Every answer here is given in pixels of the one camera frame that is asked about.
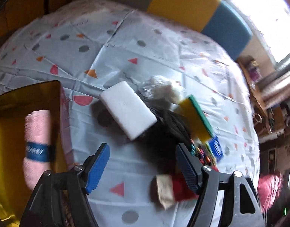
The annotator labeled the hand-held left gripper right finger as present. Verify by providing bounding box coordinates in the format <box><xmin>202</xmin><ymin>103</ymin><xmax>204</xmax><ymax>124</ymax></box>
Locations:
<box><xmin>176</xmin><ymin>144</ymin><xmax>266</xmax><ymax>227</ymax></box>

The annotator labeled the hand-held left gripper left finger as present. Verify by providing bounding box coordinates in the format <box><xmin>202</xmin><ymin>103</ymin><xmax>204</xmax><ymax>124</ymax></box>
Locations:
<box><xmin>19</xmin><ymin>142</ymin><xmax>110</xmax><ymax>227</ymax></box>

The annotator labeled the red and beige plush item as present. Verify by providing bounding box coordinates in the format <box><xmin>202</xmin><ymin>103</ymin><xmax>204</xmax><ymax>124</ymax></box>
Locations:
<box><xmin>156</xmin><ymin>173</ymin><xmax>200</xmax><ymax>210</ymax></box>

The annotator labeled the yellow and green scrub sponge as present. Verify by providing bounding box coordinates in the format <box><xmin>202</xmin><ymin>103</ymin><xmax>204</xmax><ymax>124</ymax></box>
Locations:
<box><xmin>178</xmin><ymin>95</ymin><xmax>214</xmax><ymax>145</ymax></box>

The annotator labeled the white foam sponge block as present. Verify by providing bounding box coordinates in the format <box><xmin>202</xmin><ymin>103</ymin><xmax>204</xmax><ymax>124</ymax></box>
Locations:
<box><xmin>99</xmin><ymin>80</ymin><xmax>158</xmax><ymax>140</ymax></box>

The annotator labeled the yellow transparent plastic bin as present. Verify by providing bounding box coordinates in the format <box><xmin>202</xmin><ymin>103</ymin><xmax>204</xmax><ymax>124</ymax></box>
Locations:
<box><xmin>0</xmin><ymin>80</ymin><xmax>74</xmax><ymax>227</ymax></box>

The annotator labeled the blue packet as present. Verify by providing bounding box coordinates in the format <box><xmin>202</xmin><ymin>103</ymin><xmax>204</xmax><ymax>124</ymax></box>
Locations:
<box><xmin>206</xmin><ymin>135</ymin><xmax>224</xmax><ymax>163</ymax></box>

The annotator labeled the pink rolled towel blue band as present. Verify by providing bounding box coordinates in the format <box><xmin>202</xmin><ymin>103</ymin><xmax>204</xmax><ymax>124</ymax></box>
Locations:
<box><xmin>22</xmin><ymin>111</ymin><xmax>56</xmax><ymax>192</ymax></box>

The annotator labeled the plastic-wrapped white cotton bundle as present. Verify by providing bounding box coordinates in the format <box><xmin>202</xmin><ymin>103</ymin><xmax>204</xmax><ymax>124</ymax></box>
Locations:
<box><xmin>140</xmin><ymin>75</ymin><xmax>184</xmax><ymax>110</ymax></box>

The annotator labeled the pink cloth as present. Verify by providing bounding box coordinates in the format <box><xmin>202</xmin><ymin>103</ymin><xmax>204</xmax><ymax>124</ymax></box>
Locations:
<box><xmin>257</xmin><ymin>172</ymin><xmax>283</xmax><ymax>211</ymax></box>

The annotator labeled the wooden side shelf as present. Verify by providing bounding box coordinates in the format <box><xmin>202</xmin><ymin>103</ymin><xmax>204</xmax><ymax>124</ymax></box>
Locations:
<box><xmin>237</xmin><ymin>56</ymin><xmax>290</xmax><ymax>143</ymax></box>

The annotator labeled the patterned grey bed sheet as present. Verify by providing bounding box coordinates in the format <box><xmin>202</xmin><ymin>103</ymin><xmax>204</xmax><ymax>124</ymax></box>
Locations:
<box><xmin>0</xmin><ymin>0</ymin><xmax>261</xmax><ymax>227</ymax></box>

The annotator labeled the grey yellow blue headboard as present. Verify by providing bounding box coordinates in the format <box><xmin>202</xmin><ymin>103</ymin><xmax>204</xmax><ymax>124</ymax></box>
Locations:
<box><xmin>100</xmin><ymin>0</ymin><xmax>254</xmax><ymax>61</ymax></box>

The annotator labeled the window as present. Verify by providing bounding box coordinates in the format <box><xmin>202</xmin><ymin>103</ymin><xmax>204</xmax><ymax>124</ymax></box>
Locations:
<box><xmin>230</xmin><ymin>0</ymin><xmax>290</xmax><ymax>63</ymax></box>

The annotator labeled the wooden wardrobe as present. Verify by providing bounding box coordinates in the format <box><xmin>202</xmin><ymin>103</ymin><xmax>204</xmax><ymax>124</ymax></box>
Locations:
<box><xmin>0</xmin><ymin>0</ymin><xmax>105</xmax><ymax>59</ymax></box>

